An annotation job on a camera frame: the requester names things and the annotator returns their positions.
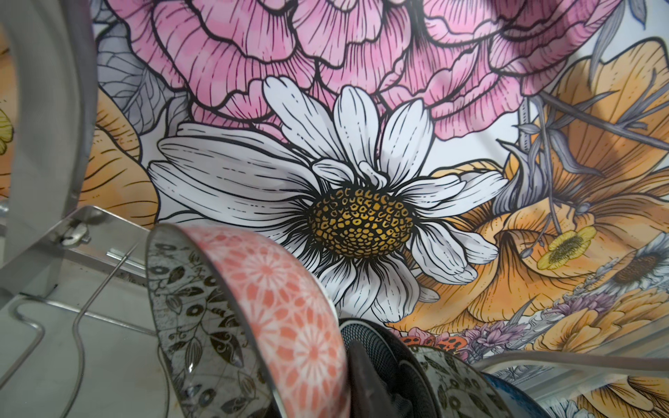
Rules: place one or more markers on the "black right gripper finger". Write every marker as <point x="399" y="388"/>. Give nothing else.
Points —
<point x="369" y="398"/>

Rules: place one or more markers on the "dark blue petal bowl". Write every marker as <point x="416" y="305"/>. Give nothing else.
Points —
<point x="398" y="369"/>

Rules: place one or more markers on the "black leaf pattern bowl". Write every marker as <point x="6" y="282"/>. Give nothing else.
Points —
<point x="459" y="390"/>

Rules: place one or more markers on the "black leaf pink-outside bowl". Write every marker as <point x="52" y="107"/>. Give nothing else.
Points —
<point x="245" y="329"/>

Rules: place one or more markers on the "blue floral bowl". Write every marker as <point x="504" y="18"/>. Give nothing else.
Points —
<point x="520" y="404"/>

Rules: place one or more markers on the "silver metal dish rack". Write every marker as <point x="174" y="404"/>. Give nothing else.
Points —
<point x="481" y="177"/>

